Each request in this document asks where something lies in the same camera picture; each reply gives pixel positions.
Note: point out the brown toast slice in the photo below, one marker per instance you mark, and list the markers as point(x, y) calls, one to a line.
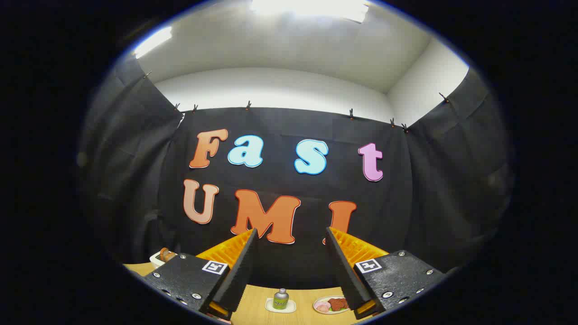
point(165, 253)

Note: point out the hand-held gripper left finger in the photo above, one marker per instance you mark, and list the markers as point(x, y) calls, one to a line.
point(239, 275)

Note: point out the row of small backdrop clips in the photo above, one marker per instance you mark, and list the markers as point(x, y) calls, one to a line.
point(351, 113)

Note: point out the white toaster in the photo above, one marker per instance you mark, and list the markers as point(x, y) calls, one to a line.
point(156, 260)

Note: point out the white oval plate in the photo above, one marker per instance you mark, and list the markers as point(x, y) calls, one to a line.
point(316, 308)

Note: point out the pink ham slice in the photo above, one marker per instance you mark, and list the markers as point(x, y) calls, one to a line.
point(326, 309)
point(321, 305)

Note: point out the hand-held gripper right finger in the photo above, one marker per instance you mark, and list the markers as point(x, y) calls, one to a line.
point(350, 280)

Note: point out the red meat piece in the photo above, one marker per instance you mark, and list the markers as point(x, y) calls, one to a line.
point(341, 304)

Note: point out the green soda bottle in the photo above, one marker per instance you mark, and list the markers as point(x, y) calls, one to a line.
point(280, 300)

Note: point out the white square coaster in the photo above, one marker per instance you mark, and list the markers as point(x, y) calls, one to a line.
point(291, 308)

